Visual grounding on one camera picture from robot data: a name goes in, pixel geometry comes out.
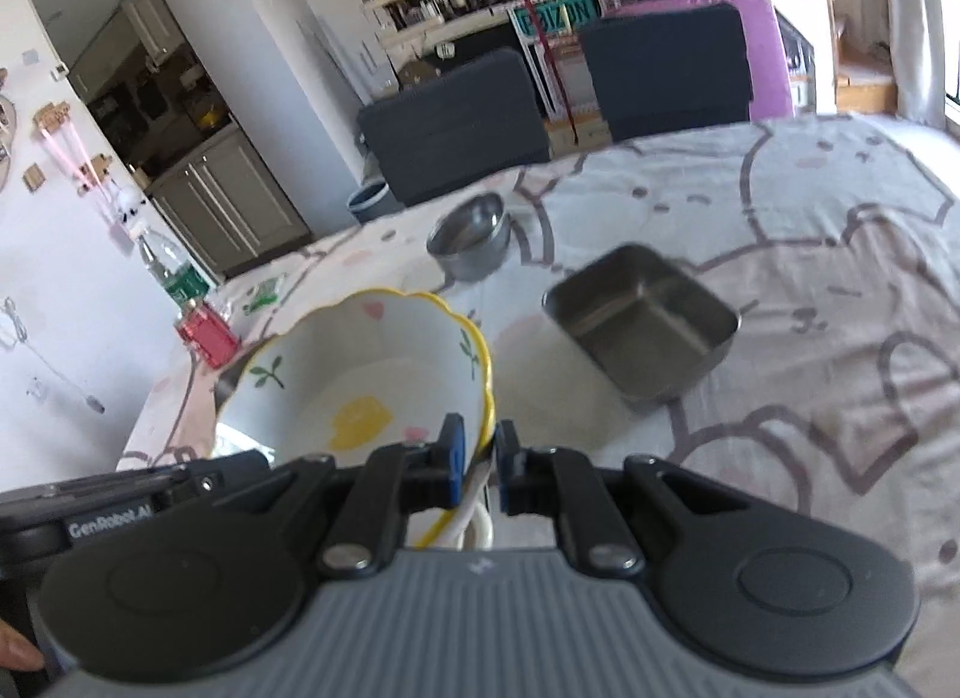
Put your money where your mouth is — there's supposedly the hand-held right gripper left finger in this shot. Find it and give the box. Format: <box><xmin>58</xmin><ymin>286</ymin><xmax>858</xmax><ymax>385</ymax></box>
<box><xmin>210</xmin><ymin>413</ymin><xmax>464</xmax><ymax>579</ymax></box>

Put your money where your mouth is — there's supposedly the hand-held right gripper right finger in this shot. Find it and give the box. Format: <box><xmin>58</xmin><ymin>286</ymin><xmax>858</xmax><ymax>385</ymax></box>
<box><xmin>495</xmin><ymin>419</ymin><xmax>743</xmax><ymax>579</ymax></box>

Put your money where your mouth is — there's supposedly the white floral bowl yellow rim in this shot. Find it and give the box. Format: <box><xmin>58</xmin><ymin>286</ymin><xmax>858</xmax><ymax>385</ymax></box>
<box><xmin>216</xmin><ymin>289</ymin><xmax>497</xmax><ymax>550</ymax></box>

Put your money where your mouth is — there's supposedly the stainless steel rectangular container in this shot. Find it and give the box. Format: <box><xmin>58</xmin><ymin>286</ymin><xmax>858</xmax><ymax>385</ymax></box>
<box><xmin>541</xmin><ymin>242</ymin><xmax>742</xmax><ymax>410</ymax></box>

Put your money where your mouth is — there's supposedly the round stainless steel bowl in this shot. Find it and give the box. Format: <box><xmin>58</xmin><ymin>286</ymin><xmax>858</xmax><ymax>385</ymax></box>
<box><xmin>426</xmin><ymin>191</ymin><xmax>512</xmax><ymax>283</ymax></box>

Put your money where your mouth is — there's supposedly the person's left hand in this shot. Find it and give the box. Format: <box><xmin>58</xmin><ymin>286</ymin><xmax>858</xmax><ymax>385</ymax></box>
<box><xmin>0</xmin><ymin>623</ymin><xmax>44</xmax><ymax>671</ymax></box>

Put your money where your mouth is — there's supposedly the red drink can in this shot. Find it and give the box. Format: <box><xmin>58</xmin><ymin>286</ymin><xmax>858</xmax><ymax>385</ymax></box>
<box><xmin>174</xmin><ymin>299</ymin><xmax>242</xmax><ymax>369</ymax></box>

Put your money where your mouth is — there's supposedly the green snack packet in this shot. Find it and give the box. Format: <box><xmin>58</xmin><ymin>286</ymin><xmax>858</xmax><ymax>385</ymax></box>
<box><xmin>241</xmin><ymin>278</ymin><xmax>290</xmax><ymax>315</ymax></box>

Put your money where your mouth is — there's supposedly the dark round trash bin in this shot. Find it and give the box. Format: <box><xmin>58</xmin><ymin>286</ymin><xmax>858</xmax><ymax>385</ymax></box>
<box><xmin>347</xmin><ymin>182</ymin><xmax>396</xmax><ymax>225</ymax></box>

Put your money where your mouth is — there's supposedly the clear plastic water bottle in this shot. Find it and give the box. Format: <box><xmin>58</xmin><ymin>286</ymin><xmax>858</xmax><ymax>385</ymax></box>
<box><xmin>139</xmin><ymin>231</ymin><xmax>215</xmax><ymax>309</ymax></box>

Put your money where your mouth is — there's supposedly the white plush toy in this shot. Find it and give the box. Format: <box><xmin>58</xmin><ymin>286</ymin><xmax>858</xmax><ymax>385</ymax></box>
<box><xmin>111</xmin><ymin>184</ymin><xmax>145</xmax><ymax>226</ymax></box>

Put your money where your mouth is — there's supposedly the dark grey chair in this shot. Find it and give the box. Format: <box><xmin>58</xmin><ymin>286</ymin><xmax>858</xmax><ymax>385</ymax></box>
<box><xmin>357</xmin><ymin>47</ymin><xmax>552</xmax><ymax>208</ymax></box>
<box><xmin>579</xmin><ymin>2</ymin><xmax>753</xmax><ymax>144</ymax></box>

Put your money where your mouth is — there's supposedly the grey kitchen cabinet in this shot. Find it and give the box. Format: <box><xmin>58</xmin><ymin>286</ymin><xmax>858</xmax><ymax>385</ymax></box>
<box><xmin>148</xmin><ymin>126</ymin><xmax>312</xmax><ymax>279</ymax></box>

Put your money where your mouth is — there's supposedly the black letter board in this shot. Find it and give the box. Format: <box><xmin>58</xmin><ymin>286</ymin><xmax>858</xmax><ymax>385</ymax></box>
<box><xmin>420</xmin><ymin>23</ymin><xmax>526</xmax><ymax>69</ymax></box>

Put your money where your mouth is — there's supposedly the teal sign plate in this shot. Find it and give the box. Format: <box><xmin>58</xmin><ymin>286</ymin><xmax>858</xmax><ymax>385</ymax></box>
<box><xmin>510</xmin><ymin>0</ymin><xmax>602</xmax><ymax>39</ymax></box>

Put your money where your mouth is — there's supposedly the purple cushion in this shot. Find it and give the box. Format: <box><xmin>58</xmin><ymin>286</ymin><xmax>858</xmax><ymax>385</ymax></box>
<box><xmin>611</xmin><ymin>0</ymin><xmax>796</xmax><ymax>121</ymax></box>

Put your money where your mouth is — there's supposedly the white staircase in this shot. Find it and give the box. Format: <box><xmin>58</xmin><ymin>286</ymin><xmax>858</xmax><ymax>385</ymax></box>
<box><xmin>705</xmin><ymin>0</ymin><xmax>901</xmax><ymax>115</ymax></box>

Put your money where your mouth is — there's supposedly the beige curtain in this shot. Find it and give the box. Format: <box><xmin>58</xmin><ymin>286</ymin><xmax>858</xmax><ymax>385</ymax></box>
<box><xmin>892</xmin><ymin>0</ymin><xmax>947</xmax><ymax>129</ymax></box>

